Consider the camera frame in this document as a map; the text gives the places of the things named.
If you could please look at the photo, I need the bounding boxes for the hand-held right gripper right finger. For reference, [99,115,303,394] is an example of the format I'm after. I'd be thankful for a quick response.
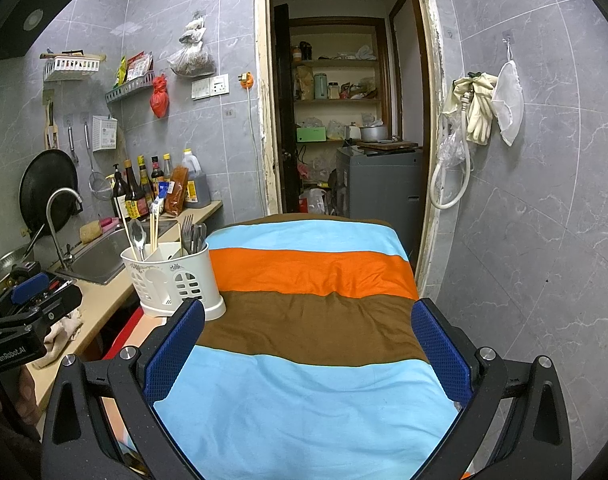
[410,299,572,480]

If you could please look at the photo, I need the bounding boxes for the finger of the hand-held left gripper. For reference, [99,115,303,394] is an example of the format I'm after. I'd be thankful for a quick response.
[34,286,83,331]
[11,272,51,306]

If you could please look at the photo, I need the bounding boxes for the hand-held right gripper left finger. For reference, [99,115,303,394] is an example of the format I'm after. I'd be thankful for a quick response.
[41,299,206,480]

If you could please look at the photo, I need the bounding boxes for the white plastic utensil holder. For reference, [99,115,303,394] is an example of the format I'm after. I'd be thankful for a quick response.
[120,241,226,321]

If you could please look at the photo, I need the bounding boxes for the metal spoon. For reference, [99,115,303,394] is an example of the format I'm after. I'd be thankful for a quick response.
[129,219,148,262]

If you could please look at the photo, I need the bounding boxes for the person's left hand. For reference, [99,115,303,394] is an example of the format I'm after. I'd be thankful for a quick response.
[11,377,45,433]

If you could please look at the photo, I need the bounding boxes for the white rag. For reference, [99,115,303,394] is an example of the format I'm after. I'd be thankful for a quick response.
[44,307,85,358]

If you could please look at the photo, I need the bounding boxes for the metal wok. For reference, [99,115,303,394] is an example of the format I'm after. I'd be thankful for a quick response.
[0,244,35,296]

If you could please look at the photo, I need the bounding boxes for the stainless steel sink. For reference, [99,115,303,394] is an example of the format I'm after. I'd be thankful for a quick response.
[56,220,180,286]

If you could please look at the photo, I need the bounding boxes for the metal faucet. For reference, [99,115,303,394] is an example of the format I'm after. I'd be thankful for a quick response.
[46,187,84,271]

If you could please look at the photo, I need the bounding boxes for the black round pan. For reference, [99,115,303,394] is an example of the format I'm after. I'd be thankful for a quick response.
[19,149,80,233]

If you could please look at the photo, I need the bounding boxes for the metal mesh strainer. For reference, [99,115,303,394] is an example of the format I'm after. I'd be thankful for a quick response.
[84,121,114,201]

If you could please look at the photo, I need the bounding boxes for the dark pump bottle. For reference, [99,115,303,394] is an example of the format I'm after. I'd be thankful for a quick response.
[111,163,130,221]

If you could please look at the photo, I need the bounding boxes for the soy sauce bottle yellow label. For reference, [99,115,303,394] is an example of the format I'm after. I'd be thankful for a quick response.
[123,160,150,220]

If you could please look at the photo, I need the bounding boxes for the striped colourful blanket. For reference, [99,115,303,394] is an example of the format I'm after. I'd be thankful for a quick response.
[101,214,477,480]

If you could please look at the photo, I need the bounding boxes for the dark sauce bottle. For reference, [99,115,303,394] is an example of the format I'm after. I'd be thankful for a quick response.
[150,156,166,196]
[136,156,155,201]

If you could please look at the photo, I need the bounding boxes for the orange red spice packet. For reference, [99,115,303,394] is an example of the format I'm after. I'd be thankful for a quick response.
[164,166,190,217]

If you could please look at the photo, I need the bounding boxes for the large oil jug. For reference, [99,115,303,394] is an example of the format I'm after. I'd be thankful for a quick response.
[180,148,211,208]

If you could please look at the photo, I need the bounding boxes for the grey washing machine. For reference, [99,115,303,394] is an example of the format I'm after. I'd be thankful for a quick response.
[335,146,424,233]

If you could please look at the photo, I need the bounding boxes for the white plastic jug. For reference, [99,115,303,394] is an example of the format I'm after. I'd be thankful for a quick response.
[299,187,330,216]

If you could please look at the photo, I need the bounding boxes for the clear plastic bag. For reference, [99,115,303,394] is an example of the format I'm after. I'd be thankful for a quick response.
[438,120,467,168]

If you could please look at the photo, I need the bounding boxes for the wooden board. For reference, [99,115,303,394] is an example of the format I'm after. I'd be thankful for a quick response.
[356,140,420,151]

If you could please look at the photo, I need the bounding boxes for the red plastic bag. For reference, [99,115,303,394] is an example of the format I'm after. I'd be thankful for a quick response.
[150,74,170,119]

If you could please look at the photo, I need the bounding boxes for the metal pot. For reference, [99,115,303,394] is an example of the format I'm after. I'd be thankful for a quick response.
[359,122,389,143]

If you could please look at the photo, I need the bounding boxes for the red seasoning packets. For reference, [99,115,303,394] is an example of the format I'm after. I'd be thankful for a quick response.
[126,51,153,82]

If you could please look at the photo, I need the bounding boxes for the cream rubber gloves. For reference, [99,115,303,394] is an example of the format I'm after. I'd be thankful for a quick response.
[451,72,499,145]

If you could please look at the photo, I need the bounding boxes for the white mesh bag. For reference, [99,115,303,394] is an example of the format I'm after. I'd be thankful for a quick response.
[491,40,525,147]

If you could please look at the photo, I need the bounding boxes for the wooden shelf unit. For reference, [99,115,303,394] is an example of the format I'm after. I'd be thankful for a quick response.
[286,16,392,146]

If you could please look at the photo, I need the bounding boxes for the black range hood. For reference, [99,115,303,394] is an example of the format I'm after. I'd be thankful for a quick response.
[0,0,92,63]

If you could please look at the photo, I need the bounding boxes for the clear bag of dried goods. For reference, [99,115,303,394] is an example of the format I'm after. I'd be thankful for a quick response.
[167,17,217,78]

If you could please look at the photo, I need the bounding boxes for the wooden wall knife holder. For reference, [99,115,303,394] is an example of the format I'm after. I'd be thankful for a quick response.
[43,89,60,150]

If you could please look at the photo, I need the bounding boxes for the white wall-mounted plastic box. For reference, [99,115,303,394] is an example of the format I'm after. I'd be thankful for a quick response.
[91,115,119,152]

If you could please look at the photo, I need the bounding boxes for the white hose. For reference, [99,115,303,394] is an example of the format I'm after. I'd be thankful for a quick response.
[429,91,472,209]

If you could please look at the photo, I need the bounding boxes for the grey wall shelf rack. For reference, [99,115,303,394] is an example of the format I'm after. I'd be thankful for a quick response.
[105,72,155,105]

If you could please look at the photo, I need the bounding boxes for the white plastic wall basket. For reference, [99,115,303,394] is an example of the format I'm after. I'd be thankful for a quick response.
[43,55,105,82]

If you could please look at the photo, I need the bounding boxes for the white power cord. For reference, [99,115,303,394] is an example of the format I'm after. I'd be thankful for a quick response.
[248,87,261,161]

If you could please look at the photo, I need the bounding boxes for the wooden door frame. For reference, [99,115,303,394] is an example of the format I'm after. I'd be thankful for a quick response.
[254,0,445,291]

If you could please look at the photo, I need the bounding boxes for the white wall socket panel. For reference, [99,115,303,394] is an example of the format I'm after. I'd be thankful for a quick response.
[192,74,231,100]

